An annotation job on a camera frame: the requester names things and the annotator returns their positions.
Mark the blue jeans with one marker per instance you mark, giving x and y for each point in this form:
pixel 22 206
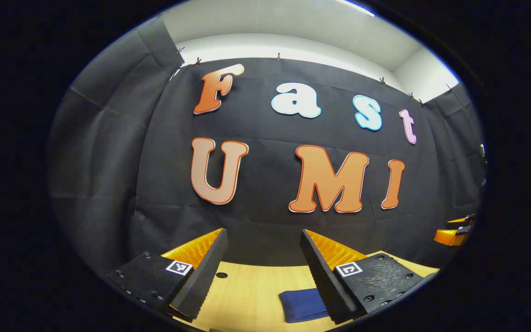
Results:
pixel 302 305

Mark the row of backdrop clips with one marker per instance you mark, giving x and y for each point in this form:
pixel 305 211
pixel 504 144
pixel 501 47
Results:
pixel 278 56

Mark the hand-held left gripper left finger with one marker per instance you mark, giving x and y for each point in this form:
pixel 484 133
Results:
pixel 203 276

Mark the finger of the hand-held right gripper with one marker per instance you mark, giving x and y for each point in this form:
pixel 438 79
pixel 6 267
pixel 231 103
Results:
pixel 450 237
pixel 461 221

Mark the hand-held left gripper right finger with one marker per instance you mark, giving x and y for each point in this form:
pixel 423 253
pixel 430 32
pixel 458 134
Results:
pixel 321 276

